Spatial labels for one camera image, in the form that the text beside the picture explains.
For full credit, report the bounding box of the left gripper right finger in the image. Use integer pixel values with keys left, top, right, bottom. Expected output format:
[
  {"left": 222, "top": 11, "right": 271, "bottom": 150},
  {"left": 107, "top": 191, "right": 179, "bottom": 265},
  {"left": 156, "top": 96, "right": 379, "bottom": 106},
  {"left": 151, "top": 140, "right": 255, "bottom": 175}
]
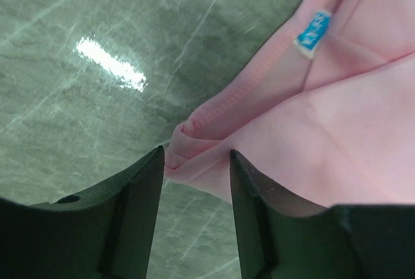
[{"left": 230, "top": 150, "right": 414, "bottom": 278}]

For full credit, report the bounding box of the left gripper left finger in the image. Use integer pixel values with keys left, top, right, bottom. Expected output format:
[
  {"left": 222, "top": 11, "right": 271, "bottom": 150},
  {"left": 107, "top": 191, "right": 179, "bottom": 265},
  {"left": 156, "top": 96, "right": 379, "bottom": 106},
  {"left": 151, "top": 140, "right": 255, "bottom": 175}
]
[{"left": 1, "top": 147, "right": 165, "bottom": 278}]

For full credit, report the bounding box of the pink t shirt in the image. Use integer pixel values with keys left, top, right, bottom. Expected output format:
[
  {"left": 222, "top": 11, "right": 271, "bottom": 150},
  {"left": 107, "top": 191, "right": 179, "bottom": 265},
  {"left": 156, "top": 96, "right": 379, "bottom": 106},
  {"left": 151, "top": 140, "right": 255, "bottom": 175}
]
[{"left": 165, "top": 0, "right": 414, "bottom": 207}]

